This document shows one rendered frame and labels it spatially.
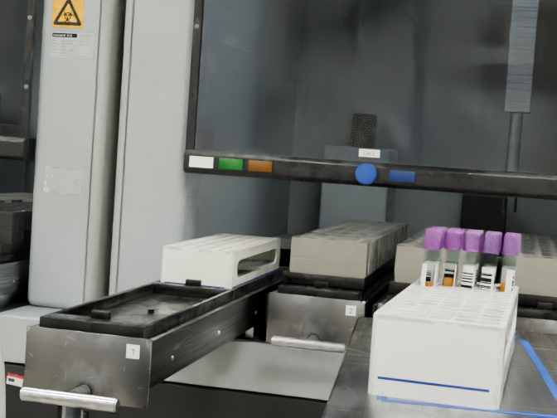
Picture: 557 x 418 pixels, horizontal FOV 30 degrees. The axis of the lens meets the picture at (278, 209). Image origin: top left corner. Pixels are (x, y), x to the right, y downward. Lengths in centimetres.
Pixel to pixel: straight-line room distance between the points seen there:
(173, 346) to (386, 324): 37
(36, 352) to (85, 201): 56
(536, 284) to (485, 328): 70
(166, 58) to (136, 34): 6
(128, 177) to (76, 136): 10
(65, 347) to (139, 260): 53
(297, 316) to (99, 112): 45
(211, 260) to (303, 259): 18
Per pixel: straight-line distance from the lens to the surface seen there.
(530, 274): 148
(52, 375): 109
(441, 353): 80
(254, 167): 151
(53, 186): 164
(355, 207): 212
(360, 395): 81
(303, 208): 229
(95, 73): 162
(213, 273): 139
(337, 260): 150
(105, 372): 107
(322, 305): 143
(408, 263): 149
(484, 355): 79
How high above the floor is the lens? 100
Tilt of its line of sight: 3 degrees down
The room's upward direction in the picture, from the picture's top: 4 degrees clockwise
